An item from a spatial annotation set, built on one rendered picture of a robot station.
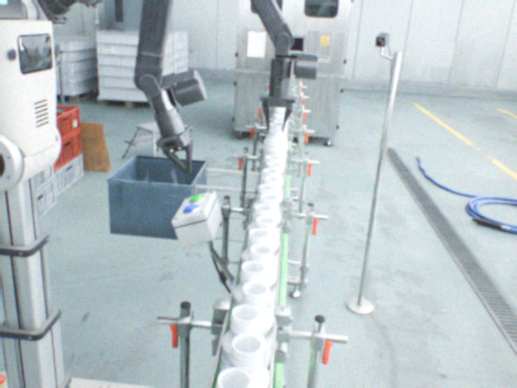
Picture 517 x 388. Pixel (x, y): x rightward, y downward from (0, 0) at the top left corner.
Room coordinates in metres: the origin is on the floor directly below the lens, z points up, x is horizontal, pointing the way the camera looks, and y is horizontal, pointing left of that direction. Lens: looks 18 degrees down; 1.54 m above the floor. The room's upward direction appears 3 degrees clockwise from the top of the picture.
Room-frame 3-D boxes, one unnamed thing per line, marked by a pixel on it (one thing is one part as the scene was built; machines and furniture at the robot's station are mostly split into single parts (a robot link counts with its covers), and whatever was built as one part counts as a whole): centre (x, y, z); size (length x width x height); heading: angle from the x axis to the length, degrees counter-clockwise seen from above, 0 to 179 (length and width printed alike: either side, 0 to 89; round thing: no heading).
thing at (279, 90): (1.28, -0.07, 1.35); 0.10 x 0.07 x 0.07; 86
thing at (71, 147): (3.84, 1.80, 0.33); 0.61 x 0.41 x 0.22; 179
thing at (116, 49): (8.03, 2.04, 0.59); 1.24 x 1.03 x 1.17; 178
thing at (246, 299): (0.57, -0.02, 1.08); 0.06 x 0.06 x 0.17
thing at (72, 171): (3.84, 1.80, 0.11); 0.61 x 0.41 x 0.22; 179
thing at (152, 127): (4.70, 1.02, 0.21); 0.61 x 0.47 x 0.41; 49
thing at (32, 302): (1.09, 0.60, 0.74); 0.11 x 0.11 x 0.40; 86
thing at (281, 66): (1.28, -0.07, 1.41); 0.07 x 0.06 x 0.07; 87
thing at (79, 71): (8.22, 3.42, 0.50); 1.23 x 1.05 x 1.00; 174
